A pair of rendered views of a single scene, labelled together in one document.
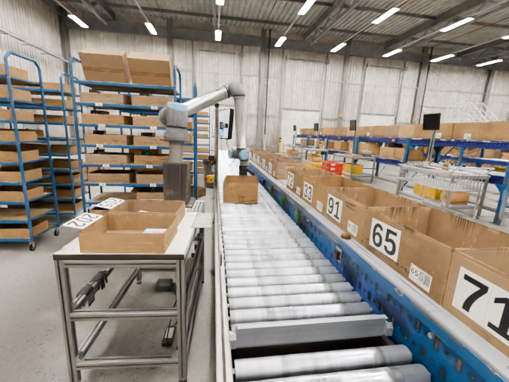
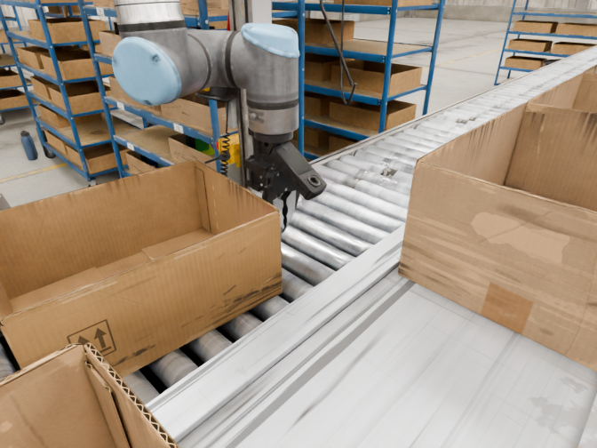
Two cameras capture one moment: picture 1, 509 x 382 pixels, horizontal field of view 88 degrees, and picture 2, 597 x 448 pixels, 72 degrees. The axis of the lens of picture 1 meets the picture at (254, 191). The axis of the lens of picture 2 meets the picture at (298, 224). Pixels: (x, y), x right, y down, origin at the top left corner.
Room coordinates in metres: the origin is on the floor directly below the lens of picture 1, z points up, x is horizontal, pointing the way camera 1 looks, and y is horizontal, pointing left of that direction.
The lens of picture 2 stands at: (2.17, -0.49, 1.24)
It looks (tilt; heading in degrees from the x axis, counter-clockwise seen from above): 31 degrees down; 53
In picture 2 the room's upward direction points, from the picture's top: straight up
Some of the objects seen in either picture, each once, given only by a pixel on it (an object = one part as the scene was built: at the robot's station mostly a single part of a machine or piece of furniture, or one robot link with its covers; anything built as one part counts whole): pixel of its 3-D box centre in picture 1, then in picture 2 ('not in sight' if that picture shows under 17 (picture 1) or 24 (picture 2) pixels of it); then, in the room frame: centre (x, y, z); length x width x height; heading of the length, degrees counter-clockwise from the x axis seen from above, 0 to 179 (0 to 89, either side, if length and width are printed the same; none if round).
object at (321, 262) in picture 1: (278, 266); not in sight; (1.11, -0.13, 0.72); 0.52 x 0.05 x 0.05; 99
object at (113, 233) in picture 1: (133, 232); not in sight; (1.26, 0.61, 0.80); 0.38 x 0.28 x 0.10; 95
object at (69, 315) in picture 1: (154, 273); not in sight; (1.61, 0.65, 0.36); 1.00 x 0.58 x 0.72; 6
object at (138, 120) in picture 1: (156, 122); not in sight; (2.94, 1.10, 1.39); 0.40 x 0.30 x 0.10; 98
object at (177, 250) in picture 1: (151, 221); not in sight; (1.61, 0.66, 0.74); 1.00 x 0.58 x 0.03; 6
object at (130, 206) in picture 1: (150, 213); not in sight; (1.58, 0.65, 0.80); 0.38 x 0.28 x 0.10; 93
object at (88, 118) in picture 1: (108, 120); not in sight; (2.86, 1.57, 1.39); 0.40 x 0.30 x 0.10; 97
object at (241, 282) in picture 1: (285, 282); not in sight; (0.98, -0.15, 0.72); 0.52 x 0.05 x 0.05; 99
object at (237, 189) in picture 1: (241, 188); (138, 258); (2.29, 0.12, 0.83); 0.39 x 0.29 x 0.17; 3
